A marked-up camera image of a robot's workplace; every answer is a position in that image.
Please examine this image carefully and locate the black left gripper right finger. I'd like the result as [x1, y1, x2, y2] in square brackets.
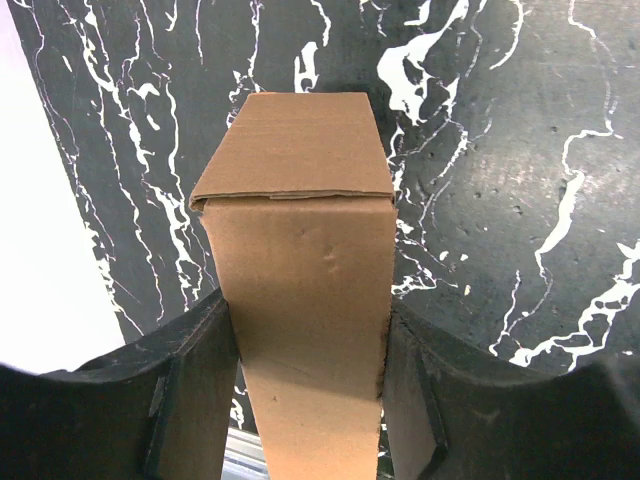
[382, 305, 639, 479]

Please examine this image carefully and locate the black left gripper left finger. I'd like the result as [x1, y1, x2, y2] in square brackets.
[1, 291, 238, 479]

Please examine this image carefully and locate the cardboard box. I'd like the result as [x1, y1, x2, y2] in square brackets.
[190, 92, 397, 479]

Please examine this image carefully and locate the aluminium rail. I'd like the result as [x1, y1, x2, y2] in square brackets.
[221, 428, 270, 480]

